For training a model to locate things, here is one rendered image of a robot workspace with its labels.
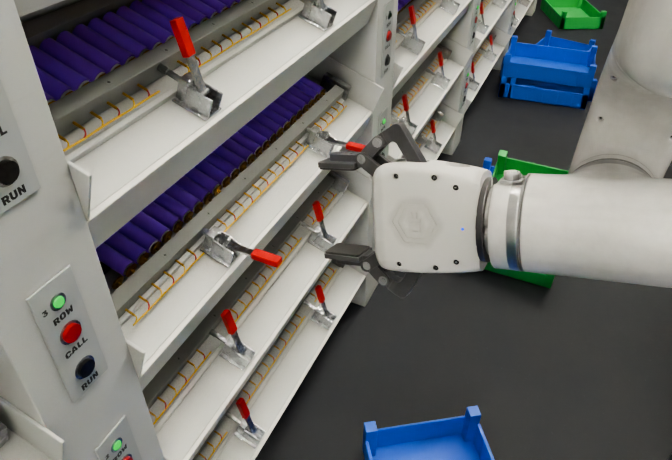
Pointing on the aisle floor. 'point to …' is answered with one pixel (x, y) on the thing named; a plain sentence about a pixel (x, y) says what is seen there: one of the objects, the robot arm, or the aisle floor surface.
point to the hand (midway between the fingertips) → (336, 208)
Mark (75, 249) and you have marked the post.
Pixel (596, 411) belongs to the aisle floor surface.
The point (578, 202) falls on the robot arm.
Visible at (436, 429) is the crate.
